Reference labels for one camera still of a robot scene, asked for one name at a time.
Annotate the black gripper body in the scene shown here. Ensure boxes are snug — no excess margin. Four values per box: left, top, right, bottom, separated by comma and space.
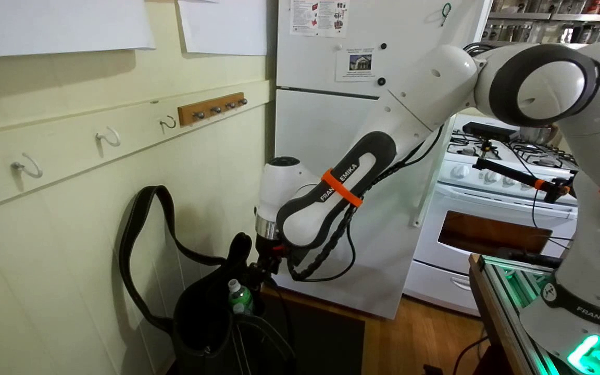
256, 238, 289, 280

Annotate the green plastic bottle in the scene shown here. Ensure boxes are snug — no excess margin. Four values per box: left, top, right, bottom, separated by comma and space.
225, 277, 256, 317

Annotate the robot base table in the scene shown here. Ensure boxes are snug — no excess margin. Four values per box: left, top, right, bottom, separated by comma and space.
466, 252, 600, 375

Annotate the black shoulder bag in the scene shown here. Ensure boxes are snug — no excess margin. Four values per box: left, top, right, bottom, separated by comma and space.
116, 184, 298, 375

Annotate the dark low cabinet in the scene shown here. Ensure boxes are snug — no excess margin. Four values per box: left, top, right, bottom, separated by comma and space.
253, 287, 369, 375

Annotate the white refrigerator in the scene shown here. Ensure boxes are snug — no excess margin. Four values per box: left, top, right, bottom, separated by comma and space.
268, 0, 489, 321

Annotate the wooden key hook rack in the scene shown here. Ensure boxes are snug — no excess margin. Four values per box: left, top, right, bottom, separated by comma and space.
176, 91, 250, 126

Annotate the photo fridge magnet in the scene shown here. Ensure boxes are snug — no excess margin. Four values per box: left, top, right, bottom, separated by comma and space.
346, 47, 377, 74

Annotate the white stove with oven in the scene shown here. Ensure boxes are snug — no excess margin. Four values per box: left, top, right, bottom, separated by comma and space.
401, 113, 586, 319

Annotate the printed sheet on refrigerator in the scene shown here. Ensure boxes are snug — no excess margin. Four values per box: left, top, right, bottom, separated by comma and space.
288, 0, 352, 37

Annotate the metal spice shelf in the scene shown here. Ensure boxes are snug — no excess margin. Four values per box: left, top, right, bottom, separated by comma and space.
482, 0, 600, 47

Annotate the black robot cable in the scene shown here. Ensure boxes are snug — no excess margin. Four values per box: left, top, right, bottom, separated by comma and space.
288, 123, 447, 284

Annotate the orange strap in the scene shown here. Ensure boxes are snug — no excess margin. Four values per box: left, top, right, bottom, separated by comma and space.
321, 171, 366, 208

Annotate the thin dark floor cable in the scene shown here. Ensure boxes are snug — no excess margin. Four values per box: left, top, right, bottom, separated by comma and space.
451, 333, 491, 375

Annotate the small white wall paper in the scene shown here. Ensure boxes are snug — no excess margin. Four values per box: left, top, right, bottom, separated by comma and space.
174, 0, 268, 58

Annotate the black stereo camera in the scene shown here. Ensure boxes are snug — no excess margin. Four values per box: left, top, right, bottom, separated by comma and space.
463, 121, 517, 140

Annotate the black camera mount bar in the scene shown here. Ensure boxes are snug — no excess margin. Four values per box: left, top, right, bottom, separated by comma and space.
471, 155, 582, 205

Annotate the large white wall paper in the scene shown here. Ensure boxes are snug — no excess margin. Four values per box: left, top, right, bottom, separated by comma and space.
0, 0, 155, 60

